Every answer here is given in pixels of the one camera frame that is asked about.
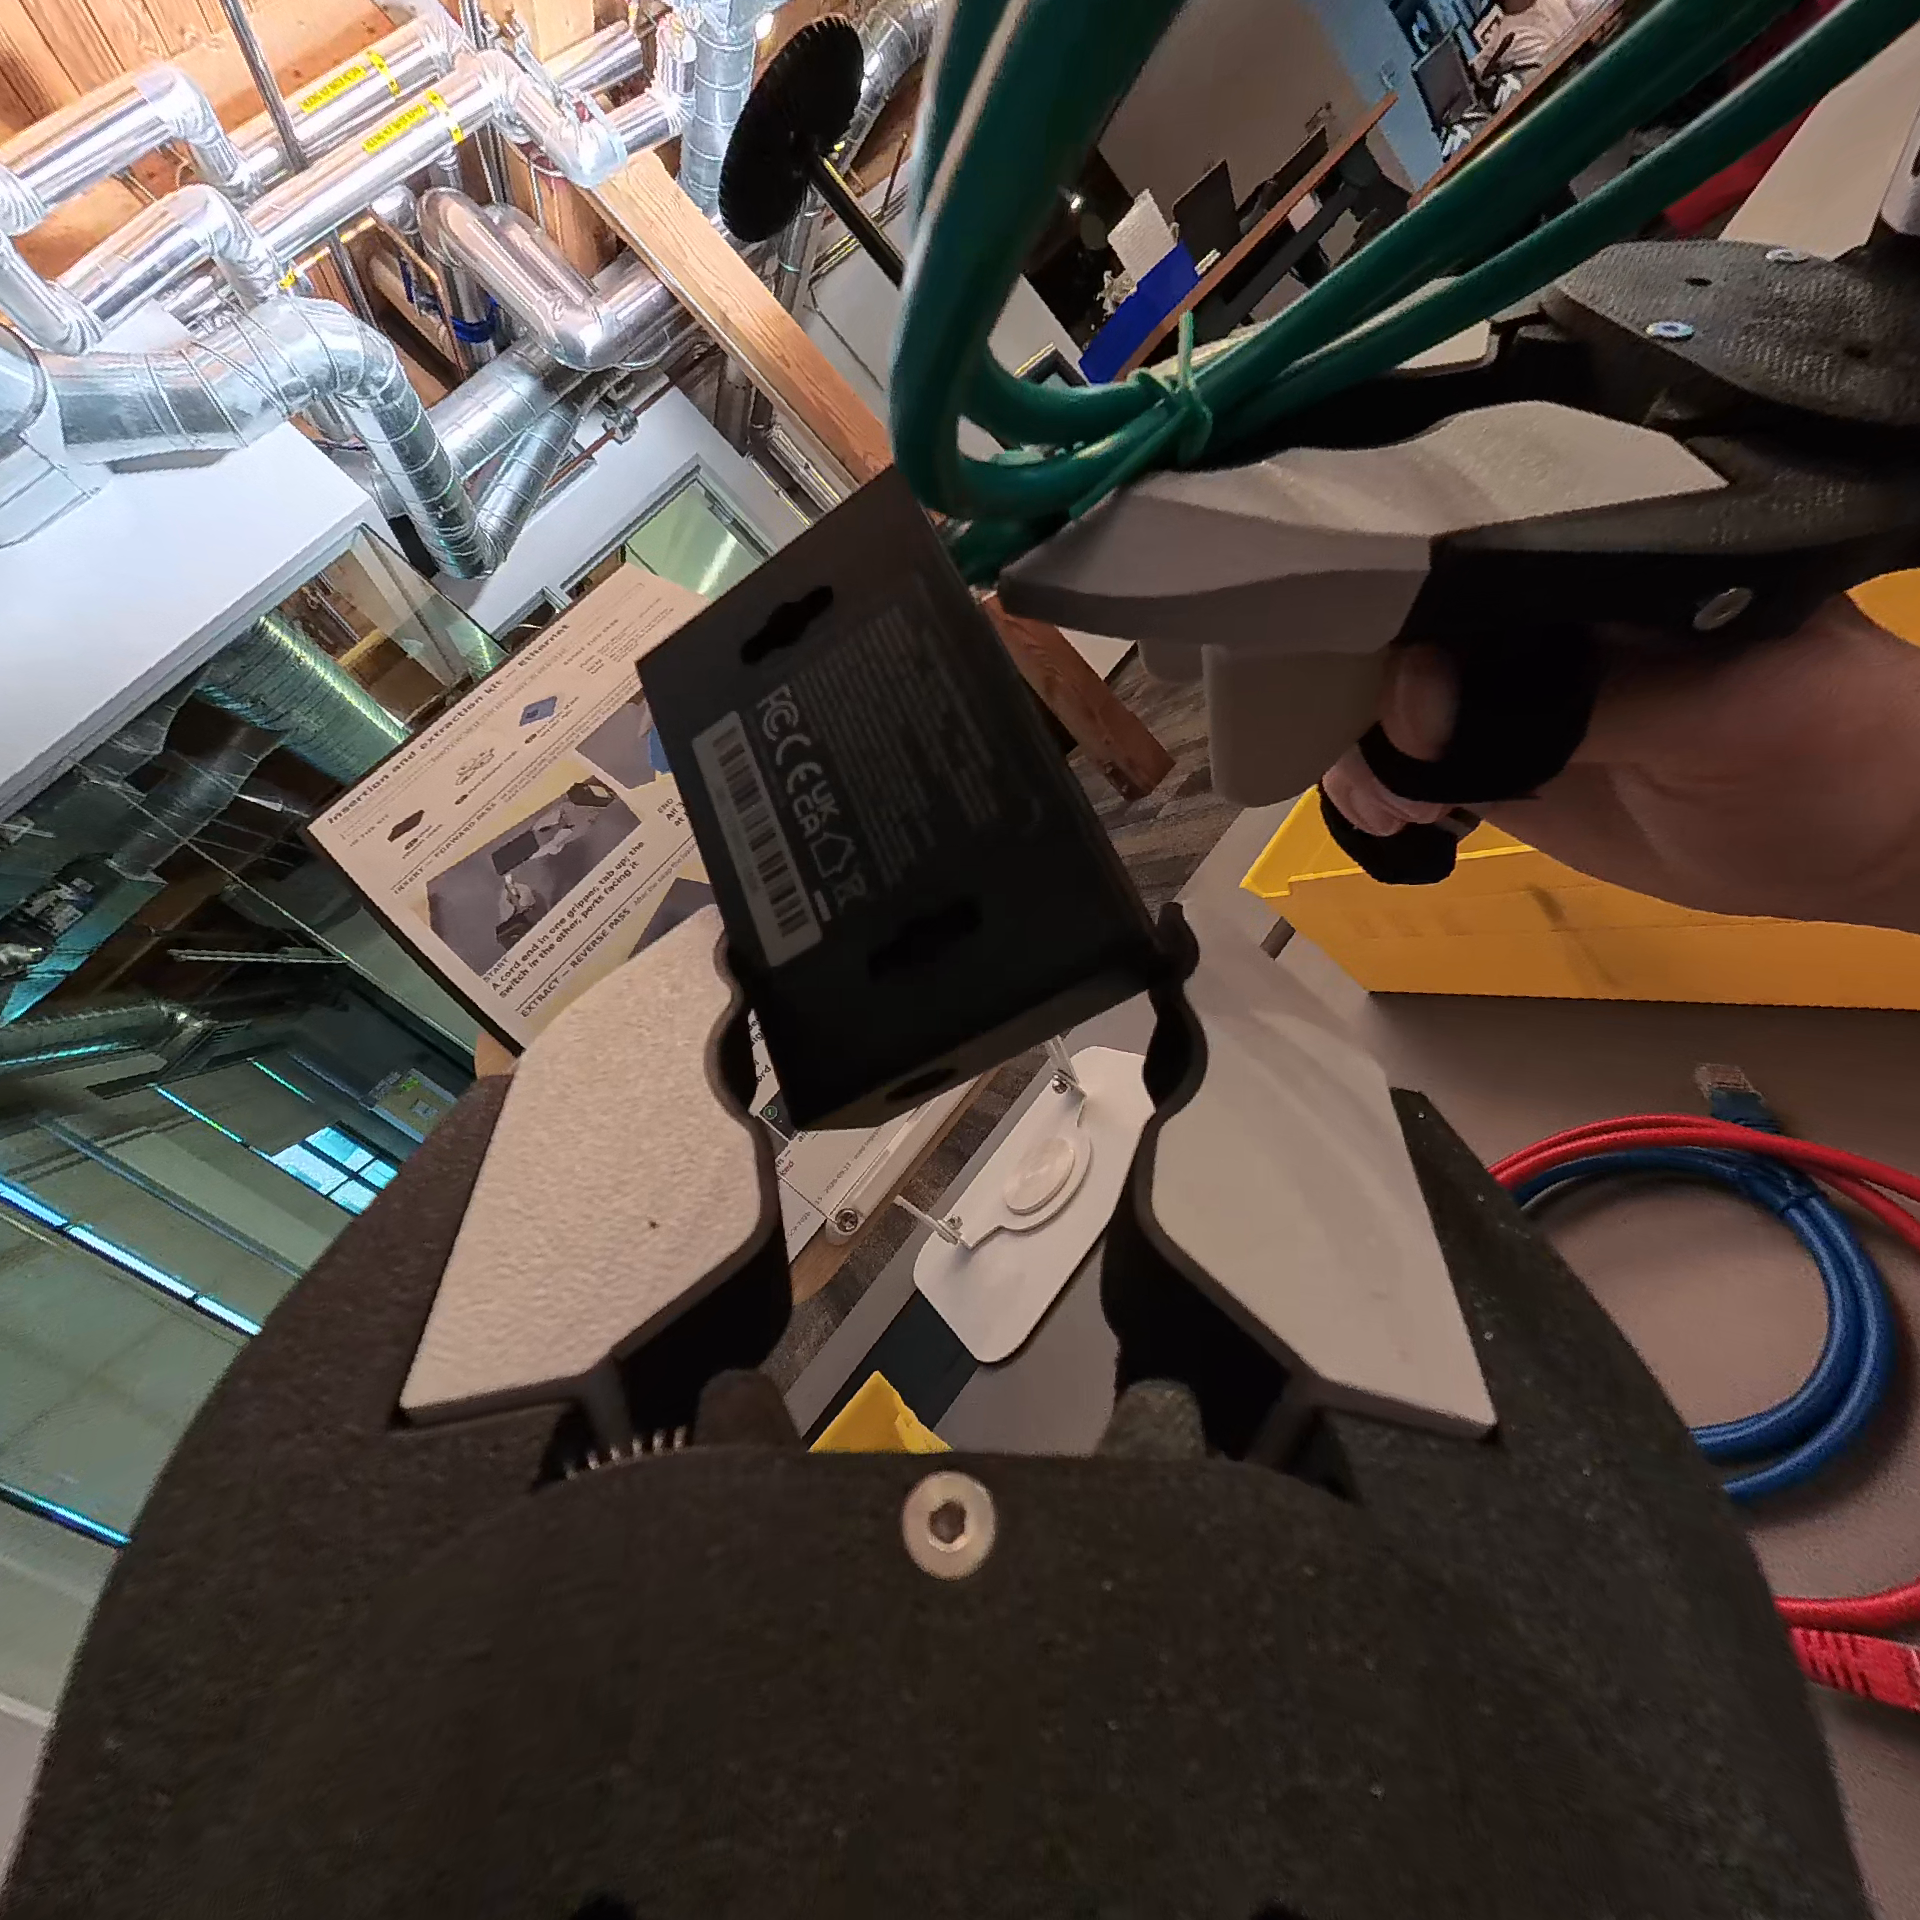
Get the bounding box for green ethernet cable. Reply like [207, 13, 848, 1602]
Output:
[889, 0, 1801, 588]

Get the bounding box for red ethernet cable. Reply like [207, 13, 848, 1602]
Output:
[1489, 1114, 1920, 1714]

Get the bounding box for printed instruction sheet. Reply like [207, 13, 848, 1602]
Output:
[305, 570, 993, 1249]

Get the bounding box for person's right hand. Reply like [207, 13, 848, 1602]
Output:
[1324, 598, 1920, 921]

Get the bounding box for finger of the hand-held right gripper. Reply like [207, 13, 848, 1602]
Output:
[995, 403, 1731, 653]
[1201, 306, 1551, 461]

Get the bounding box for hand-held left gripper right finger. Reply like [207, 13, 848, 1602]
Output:
[1100, 901, 1502, 1444]

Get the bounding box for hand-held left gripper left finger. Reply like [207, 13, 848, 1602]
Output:
[393, 903, 793, 1430]

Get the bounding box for black floor lamp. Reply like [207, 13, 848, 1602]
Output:
[715, 15, 913, 291]

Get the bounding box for blue ethernet cable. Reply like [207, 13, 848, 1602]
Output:
[1506, 1062, 1900, 1501]

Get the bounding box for black network switch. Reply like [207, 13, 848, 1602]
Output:
[634, 465, 1164, 1133]

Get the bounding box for blue storage box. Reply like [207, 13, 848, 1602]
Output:
[1080, 241, 1203, 385]

